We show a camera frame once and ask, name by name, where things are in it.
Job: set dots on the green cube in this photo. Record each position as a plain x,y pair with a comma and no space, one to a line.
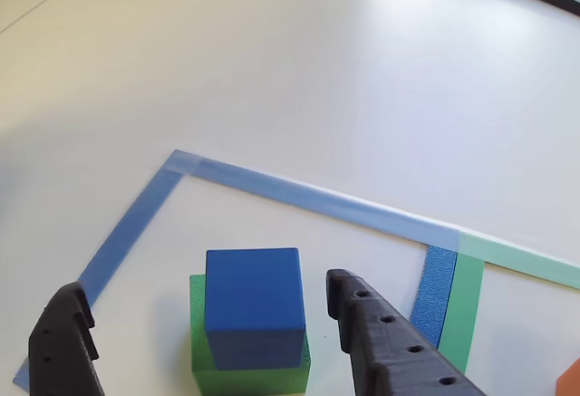
199,346

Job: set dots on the green tape square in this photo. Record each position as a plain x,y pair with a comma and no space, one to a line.
466,305

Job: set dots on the small blue cube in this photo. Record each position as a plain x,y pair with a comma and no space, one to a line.
254,296

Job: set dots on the orange block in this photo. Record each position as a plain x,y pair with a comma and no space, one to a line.
570,380

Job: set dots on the blue tape square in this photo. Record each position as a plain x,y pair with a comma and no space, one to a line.
294,196

